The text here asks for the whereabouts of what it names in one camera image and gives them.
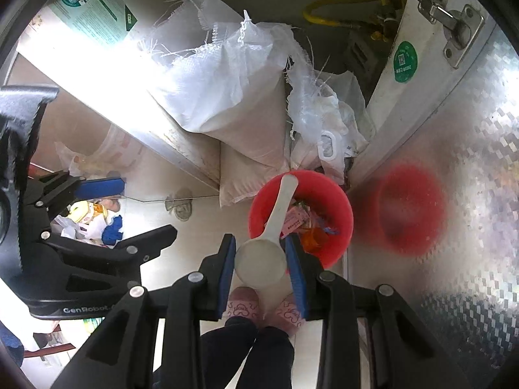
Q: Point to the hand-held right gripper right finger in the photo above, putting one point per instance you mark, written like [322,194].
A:
[296,281]

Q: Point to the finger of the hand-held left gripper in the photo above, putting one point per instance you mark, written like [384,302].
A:
[101,187]
[154,239]

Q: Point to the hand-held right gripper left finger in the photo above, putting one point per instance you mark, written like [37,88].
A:
[227,277]

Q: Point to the white plastic measuring spoon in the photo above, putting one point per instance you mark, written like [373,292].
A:
[259,259]

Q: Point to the red plastic bin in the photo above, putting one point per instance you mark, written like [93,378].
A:
[336,210]

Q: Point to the person's pink slipper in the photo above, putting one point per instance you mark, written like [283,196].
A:
[290,316]
[241,306]

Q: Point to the yellow crumpled wrapper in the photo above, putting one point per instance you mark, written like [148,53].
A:
[80,212]

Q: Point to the blue cloth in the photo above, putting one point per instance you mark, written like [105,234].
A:
[112,231]

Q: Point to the orange plastic wrapper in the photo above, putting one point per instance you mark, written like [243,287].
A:
[314,240]

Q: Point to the white plastic bag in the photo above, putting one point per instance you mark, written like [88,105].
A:
[73,231]

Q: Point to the pink packet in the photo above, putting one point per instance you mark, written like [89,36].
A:
[294,219]

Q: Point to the blue plastic wrapper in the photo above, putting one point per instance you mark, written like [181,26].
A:
[332,231]

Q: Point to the person's dark trousers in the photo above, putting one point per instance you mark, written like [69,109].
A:
[243,356]

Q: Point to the white cabinet panel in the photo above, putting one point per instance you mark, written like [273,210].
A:
[101,89]

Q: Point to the plain white sack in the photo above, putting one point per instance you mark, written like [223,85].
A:
[247,178]

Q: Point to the green printed paper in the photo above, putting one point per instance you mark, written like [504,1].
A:
[93,12]

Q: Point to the white woven sack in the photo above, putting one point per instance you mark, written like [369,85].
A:
[227,89]

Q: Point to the clear plastic bag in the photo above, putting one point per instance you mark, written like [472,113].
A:
[324,105]

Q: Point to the metallic cabinet door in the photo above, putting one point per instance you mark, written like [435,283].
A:
[466,129]

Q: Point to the grey gas meter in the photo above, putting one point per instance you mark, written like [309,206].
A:
[365,56]

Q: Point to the green round sticker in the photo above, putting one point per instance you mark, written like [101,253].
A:
[404,63]

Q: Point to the metal cabinet hinge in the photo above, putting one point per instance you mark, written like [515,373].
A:
[458,28]

